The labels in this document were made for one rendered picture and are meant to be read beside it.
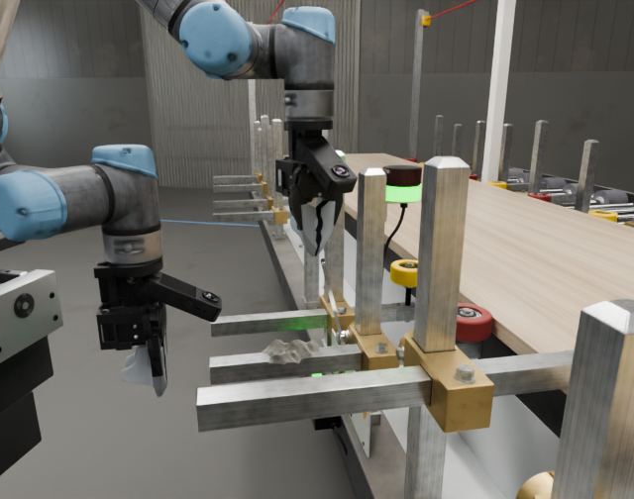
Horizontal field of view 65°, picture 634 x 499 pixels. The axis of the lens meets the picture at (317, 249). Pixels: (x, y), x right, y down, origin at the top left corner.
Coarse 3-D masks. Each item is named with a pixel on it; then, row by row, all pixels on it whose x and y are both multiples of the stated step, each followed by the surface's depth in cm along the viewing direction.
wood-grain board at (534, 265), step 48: (480, 192) 193; (384, 240) 132; (480, 240) 126; (528, 240) 126; (576, 240) 126; (624, 240) 126; (480, 288) 93; (528, 288) 93; (576, 288) 93; (624, 288) 93; (528, 336) 74; (576, 336) 74
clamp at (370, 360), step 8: (352, 328) 83; (352, 336) 83; (360, 336) 80; (368, 336) 80; (376, 336) 80; (384, 336) 80; (352, 344) 83; (360, 344) 78; (368, 344) 78; (368, 352) 75; (392, 352) 75; (368, 360) 74; (376, 360) 74; (384, 360) 74; (392, 360) 75; (368, 368) 74; (376, 368) 75; (384, 368) 75
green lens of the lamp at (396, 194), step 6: (390, 186) 75; (420, 186) 75; (390, 192) 75; (396, 192) 74; (402, 192) 74; (408, 192) 74; (414, 192) 75; (420, 192) 76; (390, 198) 75; (396, 198) 74; (402, 198) 74; (408, 198) 74; (414, 198) 75
